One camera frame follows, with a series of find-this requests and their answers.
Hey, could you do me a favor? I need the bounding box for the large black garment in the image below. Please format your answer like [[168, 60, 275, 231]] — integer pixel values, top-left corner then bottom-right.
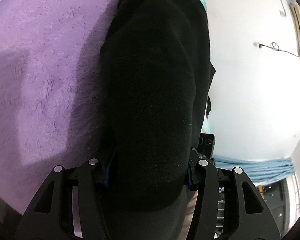
[[70, 0, 217, 240]]

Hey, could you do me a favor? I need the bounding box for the light blue curtain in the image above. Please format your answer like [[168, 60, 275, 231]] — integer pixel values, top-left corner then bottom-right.
[[213, 155, 295, 185]]

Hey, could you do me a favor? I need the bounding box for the purple fleece bed blanket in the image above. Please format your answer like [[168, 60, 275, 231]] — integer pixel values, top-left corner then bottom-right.
[[0, 0, 119, 213]]

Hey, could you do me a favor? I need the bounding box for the black wall cable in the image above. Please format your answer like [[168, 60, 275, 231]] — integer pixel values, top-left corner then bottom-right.
[[253, 42, 300, 57]]

